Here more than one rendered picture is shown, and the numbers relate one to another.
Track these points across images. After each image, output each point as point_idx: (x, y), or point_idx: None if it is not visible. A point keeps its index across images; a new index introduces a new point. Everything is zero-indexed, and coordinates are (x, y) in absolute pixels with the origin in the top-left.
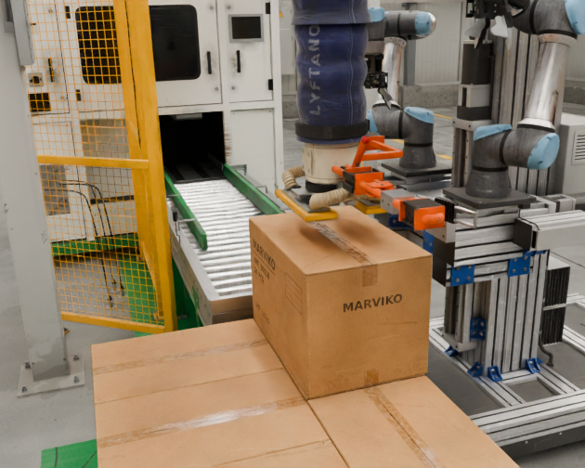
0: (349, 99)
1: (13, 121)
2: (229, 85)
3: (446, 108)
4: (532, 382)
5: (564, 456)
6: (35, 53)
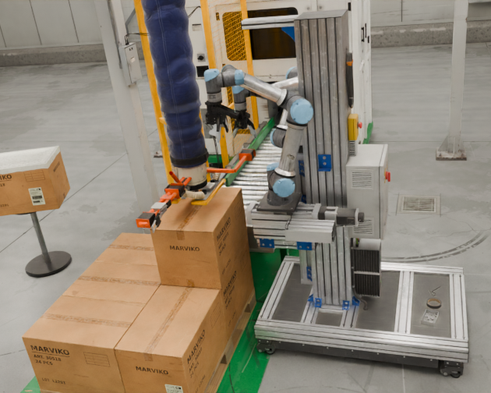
0: (182, 147)
1: (127, 111)
2: None
3: None
4: (339, 314)
5: (337, 362)
6: None
